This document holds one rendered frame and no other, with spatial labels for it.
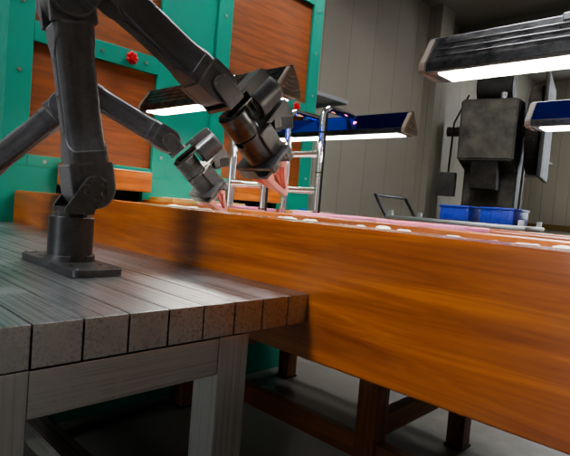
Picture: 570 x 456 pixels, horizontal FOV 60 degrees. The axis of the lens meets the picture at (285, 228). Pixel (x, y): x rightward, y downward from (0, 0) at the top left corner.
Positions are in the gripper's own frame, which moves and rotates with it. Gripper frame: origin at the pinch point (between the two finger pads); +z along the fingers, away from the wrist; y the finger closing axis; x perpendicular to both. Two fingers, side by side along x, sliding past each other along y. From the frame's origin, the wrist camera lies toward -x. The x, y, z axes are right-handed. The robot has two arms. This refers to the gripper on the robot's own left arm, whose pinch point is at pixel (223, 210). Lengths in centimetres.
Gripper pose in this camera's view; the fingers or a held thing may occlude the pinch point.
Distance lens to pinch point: 140.4
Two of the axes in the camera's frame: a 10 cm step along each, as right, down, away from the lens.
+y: -7.2, -0.9, 6.9
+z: 4.7, 6.6, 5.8
